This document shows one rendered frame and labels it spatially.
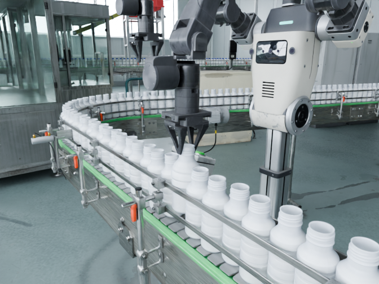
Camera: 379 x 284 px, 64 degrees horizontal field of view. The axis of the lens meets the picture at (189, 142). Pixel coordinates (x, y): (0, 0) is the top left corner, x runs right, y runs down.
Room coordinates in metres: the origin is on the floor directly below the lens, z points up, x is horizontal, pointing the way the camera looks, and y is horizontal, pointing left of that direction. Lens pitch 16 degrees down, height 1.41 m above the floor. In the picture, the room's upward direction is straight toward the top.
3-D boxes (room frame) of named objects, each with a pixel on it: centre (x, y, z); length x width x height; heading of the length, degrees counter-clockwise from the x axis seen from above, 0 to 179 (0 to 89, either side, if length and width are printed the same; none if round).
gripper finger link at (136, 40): (1.11, 0.17, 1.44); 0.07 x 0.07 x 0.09; 37
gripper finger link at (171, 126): (0.68, 0.01, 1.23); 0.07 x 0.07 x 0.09; 37
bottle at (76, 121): (1.33, 0.50, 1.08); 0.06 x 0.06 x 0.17
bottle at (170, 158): (0.73, 0.04, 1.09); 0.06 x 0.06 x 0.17
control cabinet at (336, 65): (6.37, -2.90, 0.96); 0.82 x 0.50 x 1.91; 109
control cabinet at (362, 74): (6.66, -3.75, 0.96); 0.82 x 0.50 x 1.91; 109
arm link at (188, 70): (0.68, 0.01, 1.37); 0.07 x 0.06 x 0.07; 126
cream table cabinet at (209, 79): (5.13, -0.47, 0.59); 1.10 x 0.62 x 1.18; 109
